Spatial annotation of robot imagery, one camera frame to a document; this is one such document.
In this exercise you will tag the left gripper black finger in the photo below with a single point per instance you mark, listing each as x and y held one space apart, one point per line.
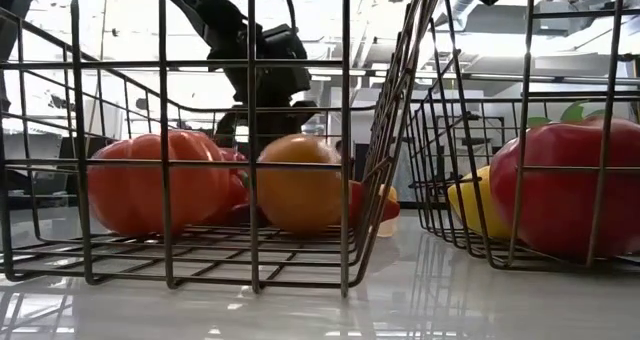
285 120
231 127

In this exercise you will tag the red bell pepper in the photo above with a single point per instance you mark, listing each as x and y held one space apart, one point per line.
235 190

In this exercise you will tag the smooth orange oval produce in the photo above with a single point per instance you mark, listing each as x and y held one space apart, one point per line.
300 195

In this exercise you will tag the red chili pepper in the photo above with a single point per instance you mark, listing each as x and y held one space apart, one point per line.
389 211

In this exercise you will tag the small yellow lemon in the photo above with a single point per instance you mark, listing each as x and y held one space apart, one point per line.
487 215

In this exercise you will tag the red tomato with green stalk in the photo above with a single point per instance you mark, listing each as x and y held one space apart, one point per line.
560 205

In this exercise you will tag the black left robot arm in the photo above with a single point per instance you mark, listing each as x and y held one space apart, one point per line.
210 15

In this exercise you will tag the orange pumpkin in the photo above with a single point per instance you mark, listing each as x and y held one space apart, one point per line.
125 195

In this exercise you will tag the orange-yellow lemon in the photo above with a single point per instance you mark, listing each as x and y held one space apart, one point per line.
391 194

